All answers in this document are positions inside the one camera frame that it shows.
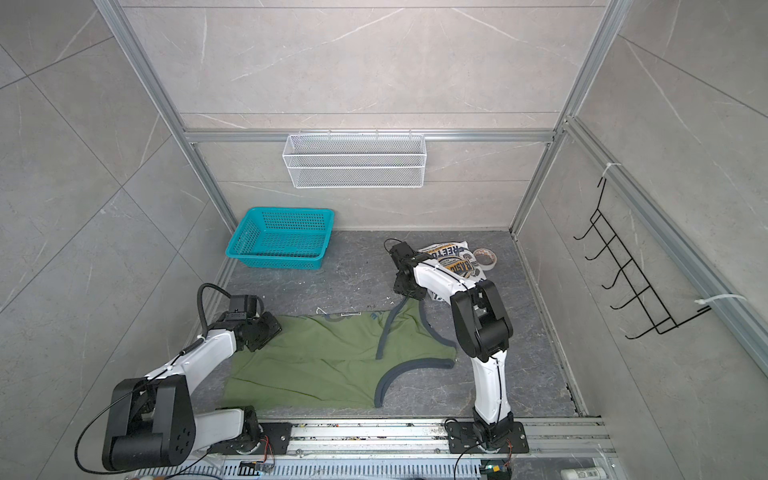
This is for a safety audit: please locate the white tank top navy trim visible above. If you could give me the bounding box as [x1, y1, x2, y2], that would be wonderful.
[419, 241, 486, 281]

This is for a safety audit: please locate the green tank top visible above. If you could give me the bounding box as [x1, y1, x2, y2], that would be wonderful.
[221, 298, 457, 410]

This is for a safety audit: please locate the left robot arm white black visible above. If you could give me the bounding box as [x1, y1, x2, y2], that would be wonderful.
[101, 295, 282, 473]

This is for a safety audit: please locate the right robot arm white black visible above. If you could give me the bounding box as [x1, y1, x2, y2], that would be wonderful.
[386, 239, 529, 455]

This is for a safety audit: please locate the roll of masking tape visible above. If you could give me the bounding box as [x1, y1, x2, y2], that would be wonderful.
[473, 248, 498, 271]

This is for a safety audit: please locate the teal plastic basket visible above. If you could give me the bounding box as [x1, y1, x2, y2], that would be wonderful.
[226, 207, 335, 270]

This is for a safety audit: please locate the white bottle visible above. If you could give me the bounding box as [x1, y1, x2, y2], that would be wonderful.
[560, 466, 608, 480]

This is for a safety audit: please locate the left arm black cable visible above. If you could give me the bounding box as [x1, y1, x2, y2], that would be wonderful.
[74, 283, 235, 480]

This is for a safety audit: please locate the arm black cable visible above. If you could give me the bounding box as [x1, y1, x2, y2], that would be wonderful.
[74, 283, 235, 480]
[383, 238, 511, 480]

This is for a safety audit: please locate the white wire mesh shelf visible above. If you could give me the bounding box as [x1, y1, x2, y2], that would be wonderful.
[282, 133, 428, 189]

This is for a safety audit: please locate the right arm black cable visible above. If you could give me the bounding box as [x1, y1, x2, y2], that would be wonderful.
[383, 238, 511, 480]

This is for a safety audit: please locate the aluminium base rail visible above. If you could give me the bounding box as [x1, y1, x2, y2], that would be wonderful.
[116, 418, 625, 480]

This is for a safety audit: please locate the black wire hook rack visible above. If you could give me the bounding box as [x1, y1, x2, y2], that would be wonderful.
[573, 178, 712, 341]

